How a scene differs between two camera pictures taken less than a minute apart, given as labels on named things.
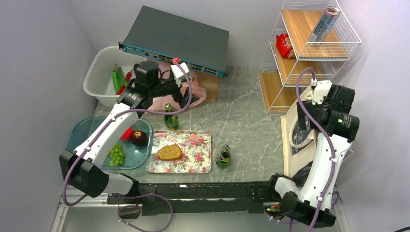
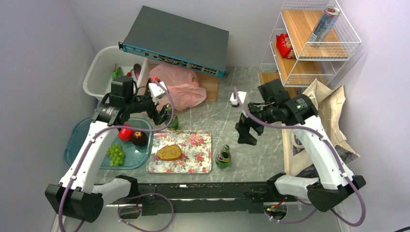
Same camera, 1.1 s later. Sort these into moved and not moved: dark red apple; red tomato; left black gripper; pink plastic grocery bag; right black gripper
Moved: left black gripper; right black gripper
Not moved: red tomato; pink plastic grocery bag; dark red apple
